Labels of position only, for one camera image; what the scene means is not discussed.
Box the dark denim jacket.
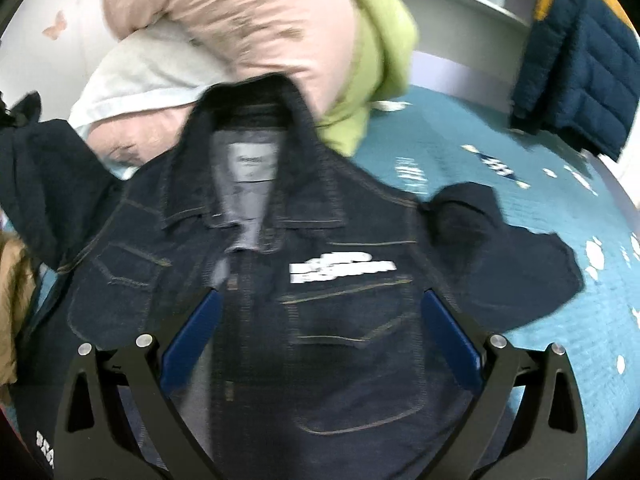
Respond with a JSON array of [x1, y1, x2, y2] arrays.
[[1, 75, 584, 479]]

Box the tan folded trousers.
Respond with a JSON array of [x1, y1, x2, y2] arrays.
[[0, 232, 37, 405]]

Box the teal quilted bedspread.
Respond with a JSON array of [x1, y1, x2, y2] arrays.
[[349, 84, 640, 478]]

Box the navy yellow puffer jacket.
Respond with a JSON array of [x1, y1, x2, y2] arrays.
[[510, 0, 639, 160]]

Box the white pillow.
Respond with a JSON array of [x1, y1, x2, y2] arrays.
[[68, 20, 230, 136]]

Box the green duvet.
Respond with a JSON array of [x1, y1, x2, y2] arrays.
[[319, 0, 419, 157]]

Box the pink duvet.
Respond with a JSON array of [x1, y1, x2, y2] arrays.
[[102, 0, 363, 156]]

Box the lilac wall shelf unit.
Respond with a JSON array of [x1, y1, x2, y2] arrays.
[[402, 0, 536, 107]]

